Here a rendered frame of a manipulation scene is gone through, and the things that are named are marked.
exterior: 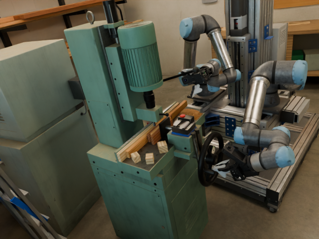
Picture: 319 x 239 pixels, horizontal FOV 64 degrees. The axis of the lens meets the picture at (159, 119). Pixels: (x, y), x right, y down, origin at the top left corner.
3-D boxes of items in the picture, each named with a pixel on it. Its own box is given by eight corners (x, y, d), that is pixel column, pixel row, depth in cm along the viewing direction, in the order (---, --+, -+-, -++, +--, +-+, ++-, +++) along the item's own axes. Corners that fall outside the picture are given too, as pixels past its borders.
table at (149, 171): (167, 187, 115) (165, 177, 112) (118, 170, 132) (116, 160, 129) (219, 123, 157) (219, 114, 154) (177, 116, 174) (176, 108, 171)
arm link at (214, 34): (211, 18, 174) (237, 83, 167) (197, 21, 172) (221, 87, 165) (218, 7, 163) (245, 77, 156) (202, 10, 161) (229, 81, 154)
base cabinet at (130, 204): (180, 272, 165) (164, 192, 131) (115, 236, 197) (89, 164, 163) (209, 220, 196) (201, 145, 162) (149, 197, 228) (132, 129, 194)
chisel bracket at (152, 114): (157, 125, 138) (154, 111, 134) (137, 121, 146) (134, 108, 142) (164, 118, 143) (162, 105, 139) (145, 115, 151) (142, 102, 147)
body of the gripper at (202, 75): (201, 70, 134) (211, 63, 143) (188, 73, 140) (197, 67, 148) (205, 83, 137) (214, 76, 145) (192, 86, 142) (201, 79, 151)
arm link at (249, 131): (251, 56, 131) (231, 135, 108) (274, 55, 126) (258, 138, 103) (253, 72, 140) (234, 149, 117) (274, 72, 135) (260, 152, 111)
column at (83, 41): (124, 151, 154) (89, 28, 120) (98, 143, 166) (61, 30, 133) (145, 132, 170) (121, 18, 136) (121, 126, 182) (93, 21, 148)
